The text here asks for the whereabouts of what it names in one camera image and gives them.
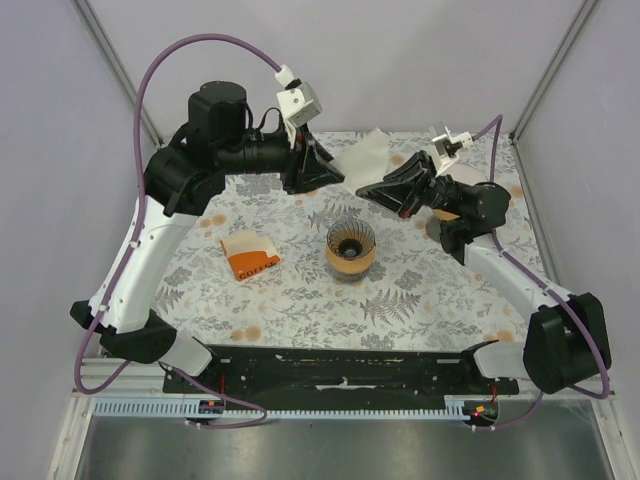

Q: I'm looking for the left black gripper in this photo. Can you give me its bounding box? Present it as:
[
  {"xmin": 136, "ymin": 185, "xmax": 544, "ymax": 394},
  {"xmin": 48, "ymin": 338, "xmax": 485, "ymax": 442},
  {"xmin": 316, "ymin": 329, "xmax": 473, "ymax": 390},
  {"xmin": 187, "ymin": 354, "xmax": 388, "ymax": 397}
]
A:
[{"xmin": 219, "ymin": 119, "xmax": 346, "ymax": 196}]

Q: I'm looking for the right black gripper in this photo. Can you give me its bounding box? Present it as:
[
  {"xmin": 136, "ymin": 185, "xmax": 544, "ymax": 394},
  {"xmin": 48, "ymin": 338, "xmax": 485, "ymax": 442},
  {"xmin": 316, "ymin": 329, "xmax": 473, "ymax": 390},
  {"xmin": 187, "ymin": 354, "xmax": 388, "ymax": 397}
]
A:
[{"xmin": 356, "ymin": 150, "xmax": 467, "ymax": 219}]

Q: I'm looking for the grey glass carafe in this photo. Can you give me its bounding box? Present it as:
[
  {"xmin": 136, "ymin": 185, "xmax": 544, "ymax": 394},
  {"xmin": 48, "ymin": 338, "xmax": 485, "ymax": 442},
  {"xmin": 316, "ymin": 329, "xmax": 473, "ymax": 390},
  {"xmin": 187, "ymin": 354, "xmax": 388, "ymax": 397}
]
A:
[{"xmin": 425, "ymin": 217, "xmax": 441, "ymax": 243}]

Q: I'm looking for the grey ribbed glass dripper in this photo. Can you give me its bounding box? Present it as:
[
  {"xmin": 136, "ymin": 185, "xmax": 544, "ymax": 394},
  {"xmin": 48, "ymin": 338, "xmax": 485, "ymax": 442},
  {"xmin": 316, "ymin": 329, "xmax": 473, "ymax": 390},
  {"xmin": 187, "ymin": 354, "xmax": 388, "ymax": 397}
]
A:
[{"xmin": 327, "ymin": 218, "xmax": 376, "ymax": 260}]

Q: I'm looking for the orange coffee filter box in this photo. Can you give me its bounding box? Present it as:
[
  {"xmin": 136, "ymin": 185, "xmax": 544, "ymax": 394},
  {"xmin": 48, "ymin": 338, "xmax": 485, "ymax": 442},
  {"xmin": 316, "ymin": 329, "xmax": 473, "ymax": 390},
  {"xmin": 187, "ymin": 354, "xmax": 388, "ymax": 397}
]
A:
[{"xmin": 220, "ymin": 230, "xmax": 281, "ymax": 282}]

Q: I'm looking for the wooden ring dripper holder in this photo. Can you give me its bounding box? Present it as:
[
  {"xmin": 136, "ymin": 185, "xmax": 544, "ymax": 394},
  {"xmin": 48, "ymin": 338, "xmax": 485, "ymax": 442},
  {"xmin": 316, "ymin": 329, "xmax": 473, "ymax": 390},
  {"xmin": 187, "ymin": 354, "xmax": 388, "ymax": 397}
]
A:
[{"xmin": 433, "ymin": 209, "xmax": 459, "ymax": 222}]

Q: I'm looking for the white paper coffee filter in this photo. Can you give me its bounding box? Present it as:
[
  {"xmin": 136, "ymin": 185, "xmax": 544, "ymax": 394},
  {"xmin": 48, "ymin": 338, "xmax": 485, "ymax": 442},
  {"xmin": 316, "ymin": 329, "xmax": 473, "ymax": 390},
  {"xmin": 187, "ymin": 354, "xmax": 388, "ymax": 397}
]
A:
[{"xmin": 448, "ymin": 164, "xmax": 488, "ymax": 185}]

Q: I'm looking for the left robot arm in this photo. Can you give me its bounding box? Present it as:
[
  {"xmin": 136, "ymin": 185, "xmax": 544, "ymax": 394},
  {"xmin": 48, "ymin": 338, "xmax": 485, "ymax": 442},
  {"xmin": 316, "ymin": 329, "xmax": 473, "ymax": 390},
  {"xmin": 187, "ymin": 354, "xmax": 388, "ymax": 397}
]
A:
[{"xmin": 70, "ymin": 80, "xmax": 344, "ymax": 393}]

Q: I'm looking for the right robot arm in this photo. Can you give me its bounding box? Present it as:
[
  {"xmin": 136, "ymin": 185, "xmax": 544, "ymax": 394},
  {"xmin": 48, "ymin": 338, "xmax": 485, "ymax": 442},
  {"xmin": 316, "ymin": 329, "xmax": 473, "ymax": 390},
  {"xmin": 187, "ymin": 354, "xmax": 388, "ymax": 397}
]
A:
[{"xmin": 356, "ymin": 151, "xmax": 611, "ymax": 398}]

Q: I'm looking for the floral tablecloth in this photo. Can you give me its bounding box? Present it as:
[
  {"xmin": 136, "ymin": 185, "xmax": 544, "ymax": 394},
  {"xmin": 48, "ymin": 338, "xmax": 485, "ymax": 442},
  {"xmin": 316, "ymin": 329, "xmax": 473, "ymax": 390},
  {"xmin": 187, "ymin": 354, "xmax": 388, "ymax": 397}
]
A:
[{"xmin": 107, "ymin": 130, "xmax": 566, "ymax": 357}]

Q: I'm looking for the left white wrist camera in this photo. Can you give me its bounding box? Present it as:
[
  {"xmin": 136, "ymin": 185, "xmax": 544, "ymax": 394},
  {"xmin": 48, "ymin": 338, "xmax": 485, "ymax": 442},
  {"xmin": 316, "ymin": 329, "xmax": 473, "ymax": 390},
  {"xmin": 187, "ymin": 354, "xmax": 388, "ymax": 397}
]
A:
[{"xmin": 275, "ymin": 65, "xmax": 322, "ymax": 128}]

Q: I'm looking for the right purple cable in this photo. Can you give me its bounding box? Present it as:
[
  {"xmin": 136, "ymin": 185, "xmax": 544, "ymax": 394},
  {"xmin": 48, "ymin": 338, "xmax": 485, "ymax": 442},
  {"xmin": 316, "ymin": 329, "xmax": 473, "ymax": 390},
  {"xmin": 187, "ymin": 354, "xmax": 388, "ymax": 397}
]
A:
[{"xmin": 469, "ymin": 114, "xmax": 614, "ymax": 430}]

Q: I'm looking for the purple cable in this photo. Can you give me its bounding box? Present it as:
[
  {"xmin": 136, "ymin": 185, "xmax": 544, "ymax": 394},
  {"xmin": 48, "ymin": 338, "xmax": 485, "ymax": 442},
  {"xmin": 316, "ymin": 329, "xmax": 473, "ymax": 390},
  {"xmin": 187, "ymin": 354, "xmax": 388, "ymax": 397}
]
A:
[
  {"xmin": 469, "ymin": 114, "xmax": 614, "ymax": 430},
  {"xmin": 73, "ymin": 33, "xmax": 294, "ymax": 429}
]

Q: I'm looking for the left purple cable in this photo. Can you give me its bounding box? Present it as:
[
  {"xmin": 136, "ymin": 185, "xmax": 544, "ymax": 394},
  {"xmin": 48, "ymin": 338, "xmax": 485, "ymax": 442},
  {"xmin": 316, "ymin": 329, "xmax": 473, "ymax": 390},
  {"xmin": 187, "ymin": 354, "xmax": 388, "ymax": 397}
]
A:
[{"xmin": 73, "ymin": 33, "xmax": 294, "ymax": 429}]

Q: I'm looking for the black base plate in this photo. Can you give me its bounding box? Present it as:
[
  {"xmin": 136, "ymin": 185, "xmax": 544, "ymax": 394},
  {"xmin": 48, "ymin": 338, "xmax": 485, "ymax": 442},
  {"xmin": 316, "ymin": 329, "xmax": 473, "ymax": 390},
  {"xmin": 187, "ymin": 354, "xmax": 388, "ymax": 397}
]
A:
[{"xmin": 162, "ymin": 343, "xmax": 521, "ymax": 411}]

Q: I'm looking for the light blue cable duct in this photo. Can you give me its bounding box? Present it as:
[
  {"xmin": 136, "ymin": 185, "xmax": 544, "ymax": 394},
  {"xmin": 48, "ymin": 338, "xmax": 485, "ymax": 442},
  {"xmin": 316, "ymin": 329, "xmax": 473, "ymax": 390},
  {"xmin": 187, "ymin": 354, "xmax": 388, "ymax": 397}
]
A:
[{"xmin": 94, "ymin": 397, "xmax": 472, "ymax": 421}]

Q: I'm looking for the aluminium frame rail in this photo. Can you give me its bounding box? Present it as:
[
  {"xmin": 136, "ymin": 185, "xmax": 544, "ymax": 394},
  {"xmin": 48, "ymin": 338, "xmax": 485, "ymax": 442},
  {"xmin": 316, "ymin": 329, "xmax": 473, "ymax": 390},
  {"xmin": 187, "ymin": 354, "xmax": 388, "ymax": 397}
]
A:
[{"xmin": 80, "ymin": 358, "xmax": 602, "ymax": 400}]

